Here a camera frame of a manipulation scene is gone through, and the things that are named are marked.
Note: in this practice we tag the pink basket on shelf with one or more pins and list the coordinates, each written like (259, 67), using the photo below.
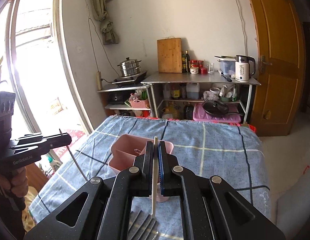
(137, 103)

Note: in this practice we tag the red lidded jar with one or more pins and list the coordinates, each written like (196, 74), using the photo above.
(194, 67)

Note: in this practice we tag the cooking oil bottle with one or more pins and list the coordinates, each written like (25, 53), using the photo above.
(170, 107)

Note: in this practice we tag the wooden door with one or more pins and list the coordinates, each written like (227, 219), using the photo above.
(281, 70)

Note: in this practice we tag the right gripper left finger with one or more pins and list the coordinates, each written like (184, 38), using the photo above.
(142, 182)

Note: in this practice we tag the clear plastic container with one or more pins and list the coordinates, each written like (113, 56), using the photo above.
(227, 64)

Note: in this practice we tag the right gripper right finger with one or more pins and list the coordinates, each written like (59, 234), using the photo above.
(169, 182)

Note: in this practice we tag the dark chopsticks on table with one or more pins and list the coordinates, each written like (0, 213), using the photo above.
(142, 226)

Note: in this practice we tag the induction cooktop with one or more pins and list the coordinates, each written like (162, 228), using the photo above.
(134, 79)

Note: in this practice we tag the dark sauce bottle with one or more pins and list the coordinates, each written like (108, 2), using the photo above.
(187, 61)

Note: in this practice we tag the glass cup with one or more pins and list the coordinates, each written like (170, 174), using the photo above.
(211, 68)

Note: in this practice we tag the white chopstick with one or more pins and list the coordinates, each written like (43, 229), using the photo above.
(155, 171)

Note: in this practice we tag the pink storage box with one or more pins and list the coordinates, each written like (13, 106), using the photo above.
(199, 114)

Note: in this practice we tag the hanging olive curtain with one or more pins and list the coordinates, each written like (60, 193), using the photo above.
(100, 14)

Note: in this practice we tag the stainless steel steamer pot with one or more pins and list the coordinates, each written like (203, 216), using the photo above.
(129, 67)

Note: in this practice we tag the steel kitchen table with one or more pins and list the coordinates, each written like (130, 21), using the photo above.
(155, 82)

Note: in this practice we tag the white electric kettle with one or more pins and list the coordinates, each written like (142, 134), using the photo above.
(245, 67)

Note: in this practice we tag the white jerrycan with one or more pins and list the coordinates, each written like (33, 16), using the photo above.
(192, 90)

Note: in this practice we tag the window frame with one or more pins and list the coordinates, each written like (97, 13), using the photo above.
(36, 67)

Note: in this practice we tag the bamboo cutting board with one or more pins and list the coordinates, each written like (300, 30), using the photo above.
(169, 55)

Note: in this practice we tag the pink utensil caddy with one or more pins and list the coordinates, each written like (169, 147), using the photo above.
(124, 151)

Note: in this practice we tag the dark metal chopstick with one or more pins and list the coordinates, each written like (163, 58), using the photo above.
(73, 154)

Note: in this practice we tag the black kitchen knife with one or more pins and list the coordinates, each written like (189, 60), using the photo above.
(224, 76)

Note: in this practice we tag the left hand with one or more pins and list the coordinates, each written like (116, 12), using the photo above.
(18, 184)

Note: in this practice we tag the black frying pan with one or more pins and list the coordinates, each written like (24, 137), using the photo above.
(218, 109)

